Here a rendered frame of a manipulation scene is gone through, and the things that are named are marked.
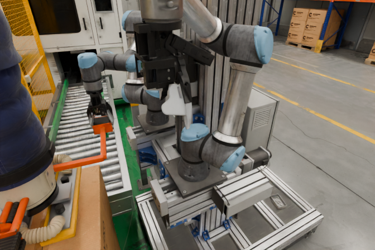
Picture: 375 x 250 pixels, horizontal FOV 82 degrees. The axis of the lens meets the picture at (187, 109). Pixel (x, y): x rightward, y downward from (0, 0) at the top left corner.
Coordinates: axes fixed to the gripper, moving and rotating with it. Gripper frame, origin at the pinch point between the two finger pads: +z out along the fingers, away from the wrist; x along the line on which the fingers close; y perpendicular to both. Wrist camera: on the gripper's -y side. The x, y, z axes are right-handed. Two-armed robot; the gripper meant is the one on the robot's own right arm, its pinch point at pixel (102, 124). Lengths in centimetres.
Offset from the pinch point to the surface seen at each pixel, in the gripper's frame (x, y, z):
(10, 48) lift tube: -15, 30, -45
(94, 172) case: -8.6, 5.6, 24.1
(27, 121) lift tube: -16.9, 33.3, -25.1
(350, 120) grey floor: 342, -81, 118
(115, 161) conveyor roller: 0, -47, 64
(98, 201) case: -6.6, 24.6, 24.1
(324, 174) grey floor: 208, -11, 118
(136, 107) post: 23, -64, 27
